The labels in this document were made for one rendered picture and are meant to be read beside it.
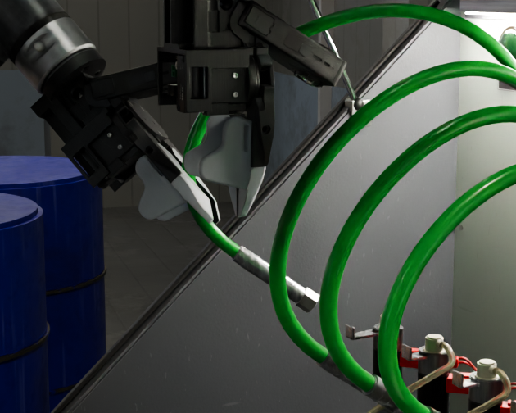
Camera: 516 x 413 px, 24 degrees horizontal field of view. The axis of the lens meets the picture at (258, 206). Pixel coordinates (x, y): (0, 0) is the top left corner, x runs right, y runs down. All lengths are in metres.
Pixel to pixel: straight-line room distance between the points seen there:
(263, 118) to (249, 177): 0.06
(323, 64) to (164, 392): 0.51
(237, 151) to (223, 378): 0.46
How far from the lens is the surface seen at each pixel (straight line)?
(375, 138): 1.46
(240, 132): 1.03
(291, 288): 1.20
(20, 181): 3.37
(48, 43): 1.21
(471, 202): 0.86
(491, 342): 1.50
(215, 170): 1.03
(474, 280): 1.52
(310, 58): 1.05
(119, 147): 1.18
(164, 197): 1.16
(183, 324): 1.40
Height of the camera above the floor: 1.45
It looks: 10 degrees down
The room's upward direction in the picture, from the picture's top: straight up
